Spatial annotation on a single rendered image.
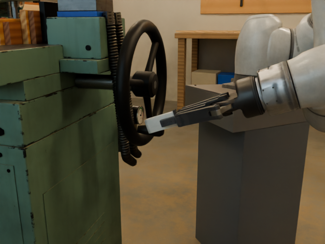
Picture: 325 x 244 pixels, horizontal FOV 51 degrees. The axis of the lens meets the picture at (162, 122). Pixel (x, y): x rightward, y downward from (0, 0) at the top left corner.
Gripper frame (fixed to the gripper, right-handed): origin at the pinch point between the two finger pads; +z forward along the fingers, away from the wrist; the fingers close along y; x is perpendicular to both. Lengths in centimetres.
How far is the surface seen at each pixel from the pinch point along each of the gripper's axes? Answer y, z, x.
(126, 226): -69, 62, 57
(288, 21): -338, -43, -9
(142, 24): -5.6, -1.0, -20.2
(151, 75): -8.0, 1.9, -9.5
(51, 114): 2.8, 23.1, -8.8
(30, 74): 8.2, 19.8, -17.8
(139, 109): -34.0, 19.3, 0.0
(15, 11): -9.1, 30.6, -35.0
